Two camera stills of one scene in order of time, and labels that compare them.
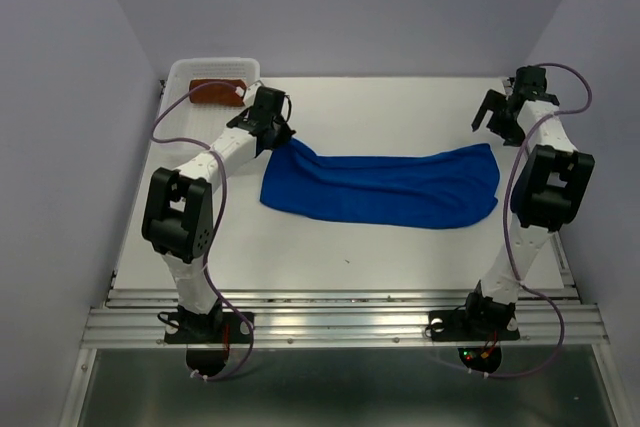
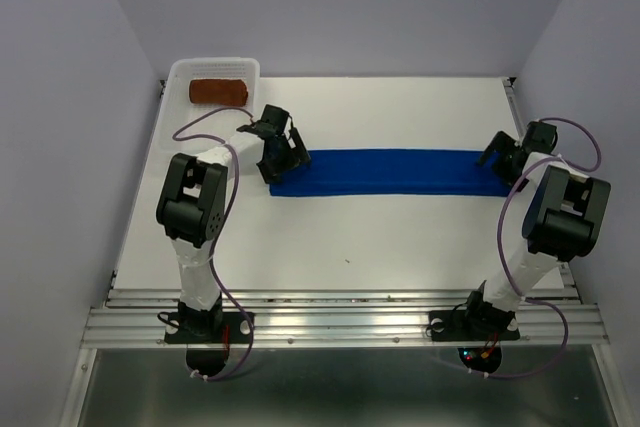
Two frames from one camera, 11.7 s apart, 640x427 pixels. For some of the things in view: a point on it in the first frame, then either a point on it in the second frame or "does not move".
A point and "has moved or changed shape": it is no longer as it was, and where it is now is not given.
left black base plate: x=217 y=327 does not move
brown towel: x=215 y=93 does not move
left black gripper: x=284 y=136 → x=295 y=157
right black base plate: x=455 y=326 does not move
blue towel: x=452 y=188 has moved or changed shape
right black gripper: x=494 y=100 → x=498 y=144
